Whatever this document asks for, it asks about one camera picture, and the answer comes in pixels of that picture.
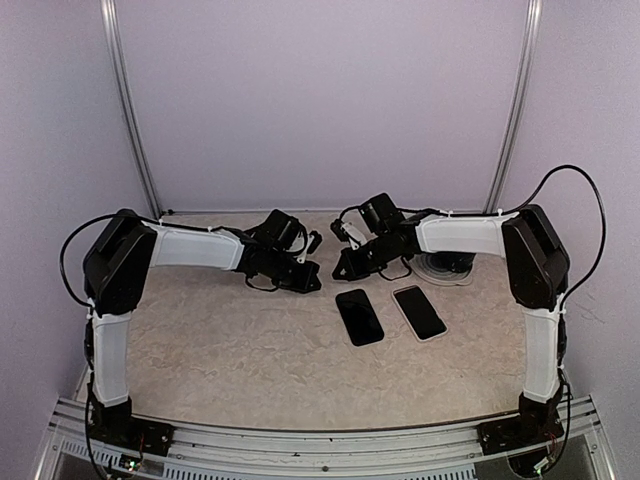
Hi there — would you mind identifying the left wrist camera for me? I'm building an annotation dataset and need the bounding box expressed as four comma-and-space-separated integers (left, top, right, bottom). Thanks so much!
295, 230, 322, 264

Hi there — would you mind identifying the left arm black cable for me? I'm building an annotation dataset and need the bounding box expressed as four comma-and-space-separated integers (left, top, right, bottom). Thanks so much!
58, 213, 121, 307

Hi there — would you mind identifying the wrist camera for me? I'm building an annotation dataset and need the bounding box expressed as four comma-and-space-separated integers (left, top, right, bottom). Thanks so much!
330, 193, 405, 250
295, 230, 322, 264

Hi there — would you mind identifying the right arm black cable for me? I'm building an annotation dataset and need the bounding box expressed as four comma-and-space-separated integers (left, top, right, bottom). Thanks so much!
509, 164, 609, 306

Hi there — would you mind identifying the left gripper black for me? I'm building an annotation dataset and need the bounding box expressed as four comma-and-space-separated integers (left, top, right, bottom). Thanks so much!
265, 248, 321, 293

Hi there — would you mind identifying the aluminium frame post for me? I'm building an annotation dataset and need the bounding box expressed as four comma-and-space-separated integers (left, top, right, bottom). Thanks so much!
100, 0, 163, 218
483, 0, 543, 213

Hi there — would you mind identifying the front aluminium rail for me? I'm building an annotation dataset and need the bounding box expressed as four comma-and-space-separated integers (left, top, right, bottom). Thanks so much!
31, 397, 616, 479

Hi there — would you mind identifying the left aluminium frame post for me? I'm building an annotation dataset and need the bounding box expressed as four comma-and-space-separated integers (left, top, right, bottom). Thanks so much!
100, 0, 163, 218

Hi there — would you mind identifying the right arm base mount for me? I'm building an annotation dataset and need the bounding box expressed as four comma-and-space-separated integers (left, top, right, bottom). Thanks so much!
477, 412, 564, 455

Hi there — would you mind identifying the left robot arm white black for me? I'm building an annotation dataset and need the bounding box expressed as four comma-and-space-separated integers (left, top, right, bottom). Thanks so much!
83, 209, 322, 445

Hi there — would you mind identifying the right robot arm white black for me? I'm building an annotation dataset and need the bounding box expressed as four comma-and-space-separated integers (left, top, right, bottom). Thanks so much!
330, 205, 570, 404

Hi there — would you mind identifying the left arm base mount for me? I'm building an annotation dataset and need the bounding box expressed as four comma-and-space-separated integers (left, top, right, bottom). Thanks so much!
89, 402, 175, 457

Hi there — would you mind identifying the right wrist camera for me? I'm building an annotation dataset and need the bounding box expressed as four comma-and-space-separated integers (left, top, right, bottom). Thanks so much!
330, 193, 405, 250

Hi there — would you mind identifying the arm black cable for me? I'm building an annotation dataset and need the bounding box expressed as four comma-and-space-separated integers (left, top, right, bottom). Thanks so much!
509, 164, 609, 306
58, 213, 121, 307

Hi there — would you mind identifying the right aluminium frame post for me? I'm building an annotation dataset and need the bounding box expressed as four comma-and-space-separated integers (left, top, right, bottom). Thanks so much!
483, 0, 543, 213

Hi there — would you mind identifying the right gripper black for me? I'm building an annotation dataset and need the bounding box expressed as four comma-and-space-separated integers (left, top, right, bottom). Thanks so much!
334, 230, 403, 280

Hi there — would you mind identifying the pink phone case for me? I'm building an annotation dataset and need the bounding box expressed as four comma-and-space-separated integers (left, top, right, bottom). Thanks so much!
392, 284, 449, 343

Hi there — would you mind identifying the black phone case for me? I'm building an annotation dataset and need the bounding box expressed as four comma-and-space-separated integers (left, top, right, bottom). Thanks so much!
334, 288, 385, 348

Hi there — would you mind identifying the dark green mug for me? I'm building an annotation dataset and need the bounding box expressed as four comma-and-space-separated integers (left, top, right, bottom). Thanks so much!
448, 252, 475, 273

